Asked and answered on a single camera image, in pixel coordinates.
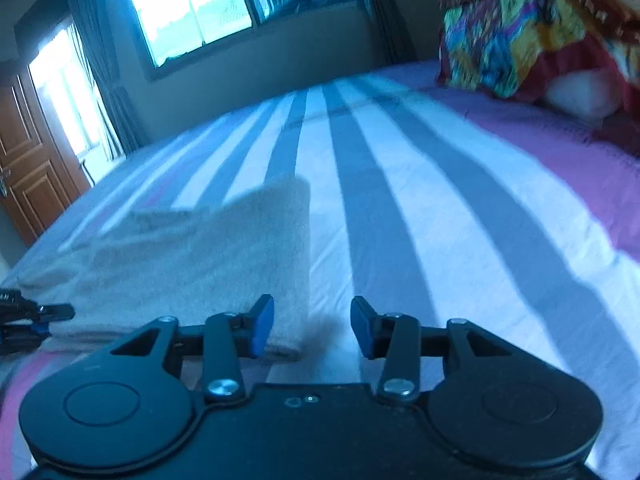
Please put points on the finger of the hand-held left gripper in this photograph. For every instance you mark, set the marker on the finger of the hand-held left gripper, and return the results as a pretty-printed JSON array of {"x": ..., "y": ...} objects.
[
  {"x": 25, "y": 340},
  {"x": 50, "y": 313}
]

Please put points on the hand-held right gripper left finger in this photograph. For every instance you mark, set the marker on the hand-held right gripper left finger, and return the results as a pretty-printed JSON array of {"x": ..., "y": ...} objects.
[{"x": 262, "y": 327}]

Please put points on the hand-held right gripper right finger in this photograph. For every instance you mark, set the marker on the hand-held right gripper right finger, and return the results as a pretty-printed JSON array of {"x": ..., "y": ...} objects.
[{"x": 362, "y": 327}]

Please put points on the grey pants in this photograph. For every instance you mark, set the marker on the grey pants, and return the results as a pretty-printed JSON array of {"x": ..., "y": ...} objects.
[{"x": 200, "y": 265}]

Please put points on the brown wooden door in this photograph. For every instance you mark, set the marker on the brown wooden door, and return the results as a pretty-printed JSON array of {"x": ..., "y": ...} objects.
[{"x": 30, "y": 175}]

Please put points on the striped bed sheet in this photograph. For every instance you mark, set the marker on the striped bed sheet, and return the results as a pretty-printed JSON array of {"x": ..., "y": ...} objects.
[{"x": 425, "y": 200}]

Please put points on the tall bright side window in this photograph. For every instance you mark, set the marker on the tall bright side window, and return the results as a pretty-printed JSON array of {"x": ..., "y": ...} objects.
[{"x": 65, "y": 95}]

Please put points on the dark curtain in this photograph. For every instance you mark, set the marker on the dark curtain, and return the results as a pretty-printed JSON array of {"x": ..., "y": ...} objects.
[
  {"x": 102, "y": 60},
  {"x": 387, "y": 10}
]

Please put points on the white pillow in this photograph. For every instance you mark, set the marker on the white pillow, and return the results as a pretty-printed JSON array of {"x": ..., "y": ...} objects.
[{"x": 582, "y": 92}]

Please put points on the large sliding window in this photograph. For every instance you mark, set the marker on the large sliding window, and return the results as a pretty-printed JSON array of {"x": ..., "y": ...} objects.
[{"x": 200, "y": 10}]

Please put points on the colourful printed blanket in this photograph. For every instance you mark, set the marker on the colourful printed blanket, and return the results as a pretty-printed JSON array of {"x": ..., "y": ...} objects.
[{"x": 515, "y": 35}]

